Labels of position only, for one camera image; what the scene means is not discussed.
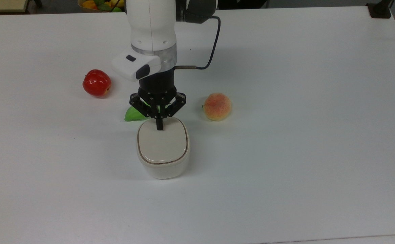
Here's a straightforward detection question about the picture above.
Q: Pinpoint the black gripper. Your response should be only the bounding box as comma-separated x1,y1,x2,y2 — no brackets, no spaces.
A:
129,66,187,131

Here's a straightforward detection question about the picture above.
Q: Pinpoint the cream garbage bin with lid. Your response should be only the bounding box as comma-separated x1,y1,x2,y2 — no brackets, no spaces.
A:
136,117,191,180

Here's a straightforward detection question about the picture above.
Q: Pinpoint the green cucumber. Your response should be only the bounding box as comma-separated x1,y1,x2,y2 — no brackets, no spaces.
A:
124,101,160,122

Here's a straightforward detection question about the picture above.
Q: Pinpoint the orange pink peach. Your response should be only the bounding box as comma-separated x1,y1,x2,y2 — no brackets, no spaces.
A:
203,93,232,122

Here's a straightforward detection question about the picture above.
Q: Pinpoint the red apple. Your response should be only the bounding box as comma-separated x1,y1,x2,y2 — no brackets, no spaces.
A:
82,69,112,98

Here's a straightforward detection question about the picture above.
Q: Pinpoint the basket of fruit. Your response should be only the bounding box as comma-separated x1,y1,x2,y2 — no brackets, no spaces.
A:
78,0,127,13

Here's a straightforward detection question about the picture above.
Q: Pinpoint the wooden cabinet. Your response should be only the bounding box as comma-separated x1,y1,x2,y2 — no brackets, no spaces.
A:
0,0,30,13

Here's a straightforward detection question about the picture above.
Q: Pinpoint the black clamp stand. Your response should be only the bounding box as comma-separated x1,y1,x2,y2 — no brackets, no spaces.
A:
366,0,393,19

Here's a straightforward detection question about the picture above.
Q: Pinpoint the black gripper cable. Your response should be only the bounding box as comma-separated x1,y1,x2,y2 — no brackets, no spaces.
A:
175,15,222,71

